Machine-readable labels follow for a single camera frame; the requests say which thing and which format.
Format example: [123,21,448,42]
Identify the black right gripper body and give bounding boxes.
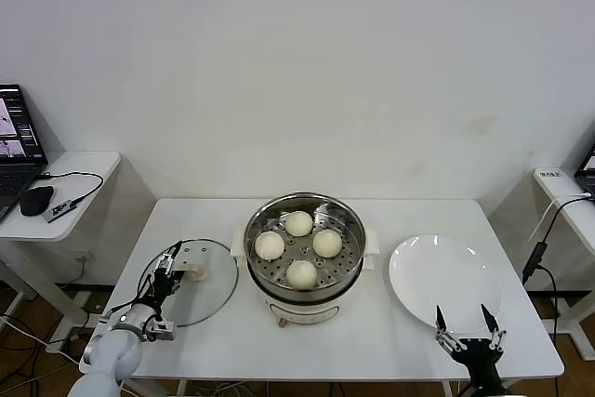
[448,337,509,397]

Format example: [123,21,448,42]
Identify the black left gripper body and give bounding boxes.
[147,266,176,312]

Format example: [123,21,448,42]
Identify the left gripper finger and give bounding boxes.
[157,239,186,273]
[165,271,185,297]

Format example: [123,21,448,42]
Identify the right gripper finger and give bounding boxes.
[433,304,466,354]
[479,303,508,351]

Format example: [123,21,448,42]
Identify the glass lid with cream handle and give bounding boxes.
[138,237,240,327]

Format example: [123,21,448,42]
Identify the white steamed baozi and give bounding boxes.
[285,259,319,290]
[284,210,313,237]
[255,231,285,262]
[311,231,344,259]

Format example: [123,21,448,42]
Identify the stainless steel steamer basket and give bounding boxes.
[244,191,367,298]

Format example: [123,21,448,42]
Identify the white round plate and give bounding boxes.
[389,234,505,335]

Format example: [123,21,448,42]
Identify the white side table rounded corners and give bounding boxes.
[0,150,125,340]

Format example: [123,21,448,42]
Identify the cream electric cooker base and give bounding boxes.
[231,224,381,329]

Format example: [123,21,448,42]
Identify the black computer mouse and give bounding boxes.
[20,185,56,217]

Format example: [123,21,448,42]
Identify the white side table square corners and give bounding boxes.
[532,167,595,362]

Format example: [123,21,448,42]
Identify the black laptop with lit screen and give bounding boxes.
[0,84,50,224]

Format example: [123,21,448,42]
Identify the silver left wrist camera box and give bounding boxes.
[147,320,177,342]

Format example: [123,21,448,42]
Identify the black power adapter with cable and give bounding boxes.
[521,194,595,337]

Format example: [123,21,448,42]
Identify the thin black desk cable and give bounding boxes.
[39,169,105,206]

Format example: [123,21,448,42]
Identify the flat white cable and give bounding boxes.
[531,191,594,245]

